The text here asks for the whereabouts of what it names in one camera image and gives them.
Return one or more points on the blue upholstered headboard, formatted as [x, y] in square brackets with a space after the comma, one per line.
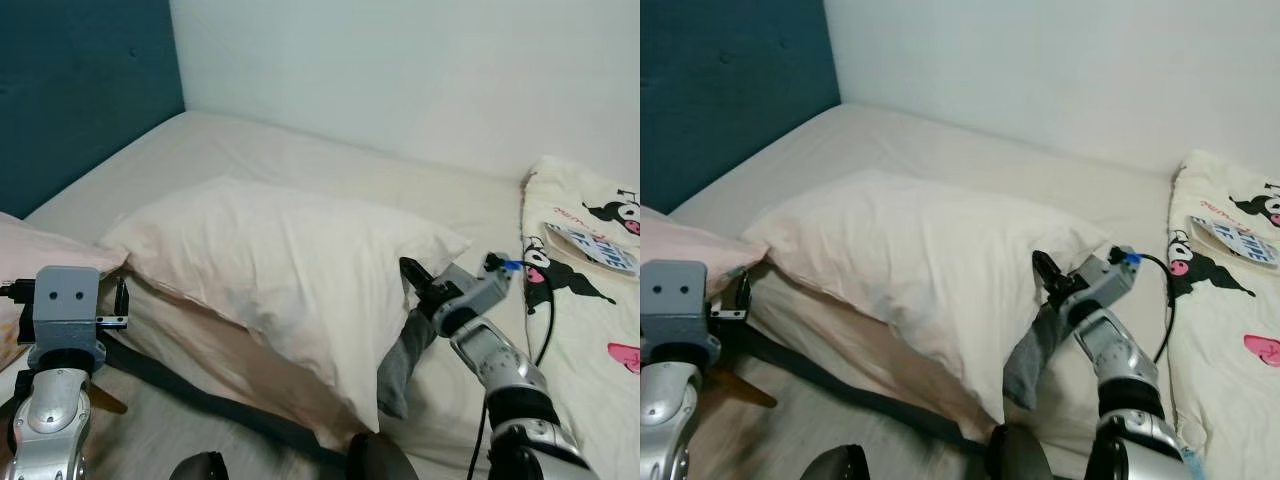
[80, 90]
[730, 90]

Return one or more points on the black left robot leg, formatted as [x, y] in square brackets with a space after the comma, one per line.
[835, 465]
[200, 468]

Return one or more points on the pale pink pillow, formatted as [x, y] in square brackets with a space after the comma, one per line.
[690, 240]
[40, 250]

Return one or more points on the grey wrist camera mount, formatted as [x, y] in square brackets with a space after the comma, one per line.
[1105, 275]
[65, 305]
[480, 287]
[690, 300]

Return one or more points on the cream cartoon print blanket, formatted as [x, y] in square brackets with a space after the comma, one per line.
[1230, 410]
[590, 400]

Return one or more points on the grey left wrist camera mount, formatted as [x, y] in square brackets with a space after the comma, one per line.
[690, 300]
[65, 305]

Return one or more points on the large white pillow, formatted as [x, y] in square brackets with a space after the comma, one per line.
[920, 255]
[290, 270]

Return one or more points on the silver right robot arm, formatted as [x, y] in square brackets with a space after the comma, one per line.
[1125, 375]
[510, 395]

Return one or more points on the black robot leg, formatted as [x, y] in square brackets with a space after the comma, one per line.
[200, 468]
[380, 460]
[835, 465]

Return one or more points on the black right robot leg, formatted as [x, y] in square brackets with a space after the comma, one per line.
[380, 460]

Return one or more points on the blue white printed packet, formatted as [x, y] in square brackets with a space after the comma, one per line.
[595, 250]
[1240, 243]

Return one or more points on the cream sheeted bed mattress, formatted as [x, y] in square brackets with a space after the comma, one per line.
[330, 160]
[980, 150]

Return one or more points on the grey cloth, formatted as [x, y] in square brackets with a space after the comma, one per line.
[400, 370]
[1030, 360]

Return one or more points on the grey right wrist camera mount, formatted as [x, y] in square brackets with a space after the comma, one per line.
[480, 287]
[1105, 275]

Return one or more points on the brown wooden piece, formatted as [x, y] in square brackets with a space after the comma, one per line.
[748, 388]
[108, 400]

